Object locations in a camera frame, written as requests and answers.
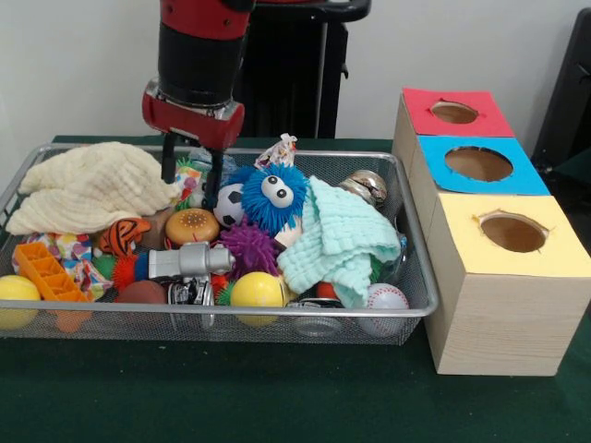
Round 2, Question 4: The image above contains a cream waffle cloth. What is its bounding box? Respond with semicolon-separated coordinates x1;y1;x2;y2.
6;140;182;235

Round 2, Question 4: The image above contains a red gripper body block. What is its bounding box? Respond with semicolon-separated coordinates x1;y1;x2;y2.
141;78;246;150

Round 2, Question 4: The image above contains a white toy baseball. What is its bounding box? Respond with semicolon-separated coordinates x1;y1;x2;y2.
357;281;411;336

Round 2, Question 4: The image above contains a yellow ball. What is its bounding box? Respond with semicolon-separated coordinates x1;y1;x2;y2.
229;270;287;324
0;275;42;329

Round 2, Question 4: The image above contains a shallow clear mesh bin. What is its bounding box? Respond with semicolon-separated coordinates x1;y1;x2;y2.
0;142;440;345

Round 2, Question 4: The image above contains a silver plastic toy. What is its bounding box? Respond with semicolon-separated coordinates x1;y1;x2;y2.
148;240;236;281

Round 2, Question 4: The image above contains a mint green waffle cloth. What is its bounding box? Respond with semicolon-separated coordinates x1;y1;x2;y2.
276;174;402;309

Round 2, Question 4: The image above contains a dark green tablecloth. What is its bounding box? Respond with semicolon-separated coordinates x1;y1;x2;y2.
0;134;591;443

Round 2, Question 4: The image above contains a toy burger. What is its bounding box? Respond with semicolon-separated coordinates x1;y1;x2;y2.
164;207;221;245

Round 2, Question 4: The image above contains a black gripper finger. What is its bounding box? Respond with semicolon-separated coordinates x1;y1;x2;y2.
202;147;225;209
161;131;178;182

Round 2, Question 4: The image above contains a crushed clear plastic bottle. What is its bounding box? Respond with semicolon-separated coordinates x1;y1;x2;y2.
187;146;239;175

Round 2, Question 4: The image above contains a long orange toy brick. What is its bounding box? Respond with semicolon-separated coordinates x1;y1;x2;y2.
12;243;93;333

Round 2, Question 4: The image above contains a black and white soccer ball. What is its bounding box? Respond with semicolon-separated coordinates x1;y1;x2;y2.
212;183;247;227

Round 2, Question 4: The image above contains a wooden box with three holes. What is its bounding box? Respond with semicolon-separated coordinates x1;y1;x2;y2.
392;87;591;377

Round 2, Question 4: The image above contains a blue spiky toy with eyes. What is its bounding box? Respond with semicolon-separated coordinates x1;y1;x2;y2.
241;163;309;223

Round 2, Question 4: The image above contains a black chair back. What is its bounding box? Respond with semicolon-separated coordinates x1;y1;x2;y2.
530;7;591;174

